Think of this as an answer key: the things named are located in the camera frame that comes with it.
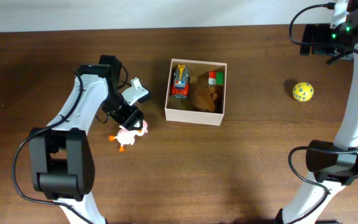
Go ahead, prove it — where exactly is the red toy fire truck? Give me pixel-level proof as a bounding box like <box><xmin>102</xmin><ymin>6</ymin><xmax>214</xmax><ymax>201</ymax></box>
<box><xmin>171</xmin><ymin>65</ymin><xmax>190</xmax><ymax>99</ymax></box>

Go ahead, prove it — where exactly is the brown plush toy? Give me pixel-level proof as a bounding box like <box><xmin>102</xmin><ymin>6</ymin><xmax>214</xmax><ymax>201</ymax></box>
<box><xmin>192</xmin><ymin>82</ymin><xmax>223</xmax><ymax>113</ymax></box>

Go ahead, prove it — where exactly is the pink cardboard box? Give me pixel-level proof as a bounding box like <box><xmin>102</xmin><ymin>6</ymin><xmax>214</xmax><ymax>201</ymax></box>
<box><xmin>164</xmin><ymin>58</ymin><xmax>227</xmax><ymax>126</ymax></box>

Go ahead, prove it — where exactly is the black cable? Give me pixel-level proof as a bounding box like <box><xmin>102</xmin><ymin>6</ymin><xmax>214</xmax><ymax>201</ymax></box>
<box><xmin>11</xmin><ymin>63</ymin><xmax>130</xmax><ymax>224</ymax></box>
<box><xmin>287</xmin><ymin>2</ymin><xmax>358</xmax><ymax>224</ymax></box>

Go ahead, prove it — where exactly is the white pink toy duck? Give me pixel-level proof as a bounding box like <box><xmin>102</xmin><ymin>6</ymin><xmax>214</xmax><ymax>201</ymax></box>
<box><xmin>109</xmin><ymin>120</ymin><xmax>148</xmax><ymax>152</ymax></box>

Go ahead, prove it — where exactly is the colourful puzzle cube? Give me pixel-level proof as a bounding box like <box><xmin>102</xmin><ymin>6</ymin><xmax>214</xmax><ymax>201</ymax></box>
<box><xmin>208</xmin><ymin>72</ymin><xmax>224</xmax><ymax>86</ymax></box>

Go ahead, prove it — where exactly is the left black cable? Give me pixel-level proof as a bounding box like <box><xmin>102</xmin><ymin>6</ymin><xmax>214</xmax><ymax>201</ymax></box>
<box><xmin>11</xmin><ymin>63</ymin><xmax>130</xmax><ymax>224</ymax></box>

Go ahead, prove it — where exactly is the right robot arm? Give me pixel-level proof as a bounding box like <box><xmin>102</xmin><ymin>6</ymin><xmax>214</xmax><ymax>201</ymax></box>
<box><xmin>275</xmin><ymin>1</ymin><xmax>358</xmax><ymax>223</ymax></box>

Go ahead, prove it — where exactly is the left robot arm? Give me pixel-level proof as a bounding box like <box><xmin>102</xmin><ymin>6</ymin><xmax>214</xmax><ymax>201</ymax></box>
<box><xmin>29</xmin><ymin>55</ymin><xmax>148</xmax><ymax>223</ymax></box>

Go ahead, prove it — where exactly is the right black cable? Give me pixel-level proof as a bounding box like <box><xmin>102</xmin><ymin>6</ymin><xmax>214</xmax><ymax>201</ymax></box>
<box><xmin>287</xmin><ymin>2</ymin><xmax>358</xmax><ymax>224</ymax></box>

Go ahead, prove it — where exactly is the yellow lettered ball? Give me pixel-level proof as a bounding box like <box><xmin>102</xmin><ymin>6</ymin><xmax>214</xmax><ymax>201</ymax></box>
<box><xmin>292</xmin><ymin>82</ymin><xmax>314</xmax><ymax>102</ymax></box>

